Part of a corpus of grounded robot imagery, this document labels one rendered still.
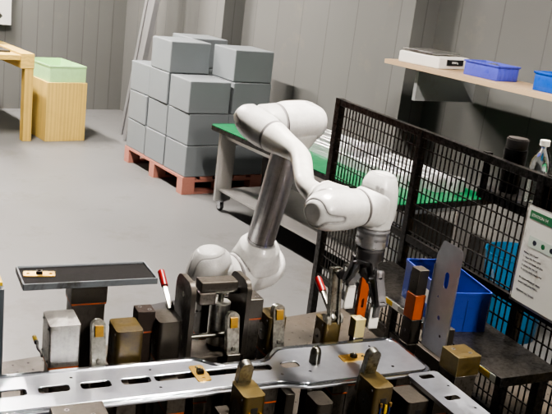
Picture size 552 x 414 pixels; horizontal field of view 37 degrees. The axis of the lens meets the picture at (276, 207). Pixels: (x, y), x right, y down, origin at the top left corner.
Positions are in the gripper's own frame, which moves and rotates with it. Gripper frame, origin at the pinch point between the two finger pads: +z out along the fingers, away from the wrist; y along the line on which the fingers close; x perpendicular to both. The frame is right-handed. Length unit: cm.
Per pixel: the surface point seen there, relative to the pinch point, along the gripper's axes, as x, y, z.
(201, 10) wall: 207, -720, -38
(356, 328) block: 6.6, -10.7, 9.7
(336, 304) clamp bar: 0.8, -14.5, 3.3
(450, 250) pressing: 26.6, 1.0, -18.7
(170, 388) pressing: -57, 6, 14
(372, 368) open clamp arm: -5.1, 17.5, 7.4
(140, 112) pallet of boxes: 111, -603, 60
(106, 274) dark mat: -64, -32, -2
